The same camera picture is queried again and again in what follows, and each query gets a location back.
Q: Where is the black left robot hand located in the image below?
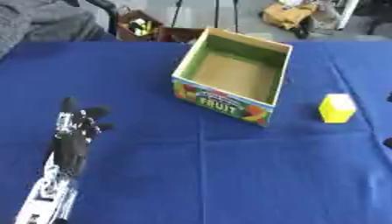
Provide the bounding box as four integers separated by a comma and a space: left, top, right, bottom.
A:
47, 96, 116, 179

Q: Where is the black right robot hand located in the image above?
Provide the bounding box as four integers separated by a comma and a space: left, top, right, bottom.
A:
382, 92, 392, 149

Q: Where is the brown box with items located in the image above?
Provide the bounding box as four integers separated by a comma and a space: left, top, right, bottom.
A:
115, 9, 165, 42

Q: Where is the green printed cardboard box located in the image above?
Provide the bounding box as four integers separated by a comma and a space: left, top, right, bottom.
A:
171, 27, 294, 128

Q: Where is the yellow hexagonal block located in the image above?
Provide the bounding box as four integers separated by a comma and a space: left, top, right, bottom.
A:
317, 93, 359, 124

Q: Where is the person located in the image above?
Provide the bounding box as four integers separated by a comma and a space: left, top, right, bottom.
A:
0, 0, 120, 60

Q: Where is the yellow bag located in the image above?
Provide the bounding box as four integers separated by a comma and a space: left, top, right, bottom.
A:
260, 2, 319, 31

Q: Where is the black tripod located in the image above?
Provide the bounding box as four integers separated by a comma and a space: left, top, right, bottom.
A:
170, 0, 242, 33

